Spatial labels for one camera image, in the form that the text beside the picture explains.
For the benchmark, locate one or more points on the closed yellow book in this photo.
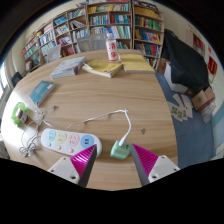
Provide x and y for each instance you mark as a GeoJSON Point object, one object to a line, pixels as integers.
{"type": "Point", "coordinates": [136, 63]}

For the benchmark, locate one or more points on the cardboard box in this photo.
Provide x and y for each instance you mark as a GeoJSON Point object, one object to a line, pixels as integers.
{"type": "Point", "coordinates": [201, 99]}

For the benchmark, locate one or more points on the teal book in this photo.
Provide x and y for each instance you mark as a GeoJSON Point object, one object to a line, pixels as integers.
{"type": "Point", "coordinates": [41, 91]}

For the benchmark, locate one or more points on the grey book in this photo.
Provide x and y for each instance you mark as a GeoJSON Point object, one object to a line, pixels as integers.
{"type": "Point", "coordinates": [68, 66]}

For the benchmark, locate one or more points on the white power strip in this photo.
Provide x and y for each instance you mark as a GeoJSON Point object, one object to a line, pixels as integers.
{"type": "Point", "coordinates": [66, 140]}

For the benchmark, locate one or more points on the red wall hanging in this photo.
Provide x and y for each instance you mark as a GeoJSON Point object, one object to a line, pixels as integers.
{"type": "Point", "coordinates": [212, 65]}

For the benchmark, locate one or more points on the green plastic bag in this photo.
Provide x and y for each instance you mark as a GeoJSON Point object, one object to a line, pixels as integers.
{"type": "Point", "coordinates": [14, 115]}

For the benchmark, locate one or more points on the window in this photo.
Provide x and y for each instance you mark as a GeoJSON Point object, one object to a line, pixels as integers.
{"type": "Point", "coordinates": [2, 83]}

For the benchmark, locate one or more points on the wooden bookshelf unit with books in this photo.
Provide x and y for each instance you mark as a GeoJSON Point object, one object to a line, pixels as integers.
{"type": "Point", "coordinates": [110, 23]}

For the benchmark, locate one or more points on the dark blue chair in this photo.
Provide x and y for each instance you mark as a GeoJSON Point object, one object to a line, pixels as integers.
{"type": "Point", "coordinates": [16, 78]}

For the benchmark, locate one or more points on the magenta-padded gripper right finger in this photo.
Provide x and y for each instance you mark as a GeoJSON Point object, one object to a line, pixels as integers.
{"type": "Point", "coordinates": [161, 168]}

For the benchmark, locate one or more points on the mint green charger block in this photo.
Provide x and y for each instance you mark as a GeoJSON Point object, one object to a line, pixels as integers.
{"type": "Point", "coordinates": [119, 151]}

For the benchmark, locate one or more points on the small wooden wall shelf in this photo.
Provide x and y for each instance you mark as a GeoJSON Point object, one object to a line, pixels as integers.
{"type": "Point", "coordinates": [198, 43]}

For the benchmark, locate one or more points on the light grey chair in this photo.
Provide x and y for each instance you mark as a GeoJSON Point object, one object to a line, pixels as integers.
{"type": "Point", "coordinates": [52, 53]}

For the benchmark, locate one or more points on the black cloth cover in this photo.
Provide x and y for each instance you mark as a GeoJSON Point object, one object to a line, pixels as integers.
{"type": "Point", "coordinates": [185, 63]}

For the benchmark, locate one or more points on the small jar red label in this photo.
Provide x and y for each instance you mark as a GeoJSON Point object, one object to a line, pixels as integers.
{"type": "Point", "coordinates": [22, 116]}

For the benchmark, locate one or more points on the open yellow book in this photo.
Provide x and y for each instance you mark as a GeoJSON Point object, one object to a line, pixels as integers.
{"type": "Point", "coordinates": [103, 66]}

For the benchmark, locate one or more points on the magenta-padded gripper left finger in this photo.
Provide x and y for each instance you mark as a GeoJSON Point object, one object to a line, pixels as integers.
{"type": "Point", "coordinates": [66, 168]}

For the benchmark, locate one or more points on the clear bottle red label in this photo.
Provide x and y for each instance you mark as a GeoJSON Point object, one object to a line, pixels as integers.
{"type": "Point", "coordinates": [112, 50]}

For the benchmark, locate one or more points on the white box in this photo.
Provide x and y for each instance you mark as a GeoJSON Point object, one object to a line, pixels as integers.
{"type": "Point", "coordinates": [173, 85]}

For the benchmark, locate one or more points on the grey mesh chair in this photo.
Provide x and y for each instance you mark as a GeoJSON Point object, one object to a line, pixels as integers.
{"type": "Point", "coordinates": [91, 41]}

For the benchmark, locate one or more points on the papers on floor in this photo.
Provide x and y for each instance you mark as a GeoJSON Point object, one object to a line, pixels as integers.
{"type": "Point", "coordinates": [178, 111]}

